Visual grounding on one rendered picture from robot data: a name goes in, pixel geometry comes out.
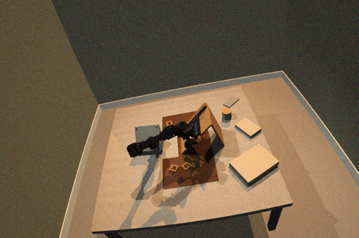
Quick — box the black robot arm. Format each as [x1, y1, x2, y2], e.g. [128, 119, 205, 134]
[126, 121, 195, 158]

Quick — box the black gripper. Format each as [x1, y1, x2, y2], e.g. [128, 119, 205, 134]
[178, 130, 198, 149]

